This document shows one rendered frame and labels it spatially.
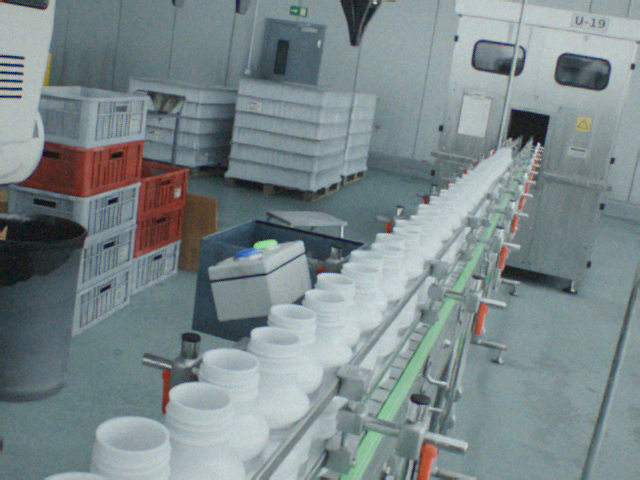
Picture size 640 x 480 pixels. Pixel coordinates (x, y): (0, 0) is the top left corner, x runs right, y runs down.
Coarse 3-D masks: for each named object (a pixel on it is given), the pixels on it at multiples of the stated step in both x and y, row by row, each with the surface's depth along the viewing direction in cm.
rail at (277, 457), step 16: (464, 224) 137; (480, 224) 182; (416, 288) 91; (400, 304) 81; (384, 320) 75; (416, 320) 98; (368, 352) 68; (400, 352) 89; (384, 368) 80; (336, 384) 57; (320, 400) 54; (304, 416) 51; (304, 432) 51; (336, 432) 64; (288, 448) 47; (272, 464) 45; (320, 464) 58
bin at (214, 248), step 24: (216, 240) 170; (240, 240) 184; (264, 240) 191; (288, 240) 189; (312, 240) 187; (336, 240) 185; (312, 288) 157; (216, 312) 165; (216, 336) 166; (240, 336) 164
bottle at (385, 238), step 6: (378, 234) 90; (384, 234) 91; (390, 234) 91; (378, 240) 89; (384, 240) 88; (390, 240) 88; (396, 240) 91; (402, 240) 89; (402, 246) 89; (402, 270) 90; (402, 276) 89; (402, 282) 89
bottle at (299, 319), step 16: (288, 304) 58; (272, 320) 56; (288, 320) 55; (304, 320) 55; (304, 336) 56; (304, 352) 56; (304, 368) 56; (320, 368) 58; (304, 384) 55; (320, 384) 58; (304, 448) 58; (304, 464) 58
